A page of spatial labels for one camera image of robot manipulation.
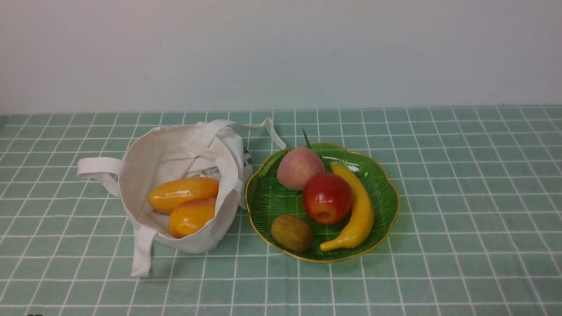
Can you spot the round orange persimmon fruit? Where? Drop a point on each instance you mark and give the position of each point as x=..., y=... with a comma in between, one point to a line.
x=191, y=216

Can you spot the white cloth tote bag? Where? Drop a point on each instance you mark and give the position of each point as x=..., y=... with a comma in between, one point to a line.
x=203, y=150

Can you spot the brown kiwi fruit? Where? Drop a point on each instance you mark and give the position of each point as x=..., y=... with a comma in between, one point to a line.
x=292, y=232

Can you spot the pink peach with leaf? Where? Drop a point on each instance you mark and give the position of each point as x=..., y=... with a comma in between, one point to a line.
x=298, y=166

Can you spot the green glass scalloped plate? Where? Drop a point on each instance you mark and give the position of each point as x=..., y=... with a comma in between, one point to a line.
x=266, y=199

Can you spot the red apple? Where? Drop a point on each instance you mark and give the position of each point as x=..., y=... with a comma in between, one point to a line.
x=327, y=199

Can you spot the elongated orange mango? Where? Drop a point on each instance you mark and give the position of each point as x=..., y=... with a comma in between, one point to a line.
x=168, y=196

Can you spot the yellow banana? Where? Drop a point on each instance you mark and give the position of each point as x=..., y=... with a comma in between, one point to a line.
x=362, y=213

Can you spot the green checkered tablecloth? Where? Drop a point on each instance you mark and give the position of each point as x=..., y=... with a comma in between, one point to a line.
x=478, y=234

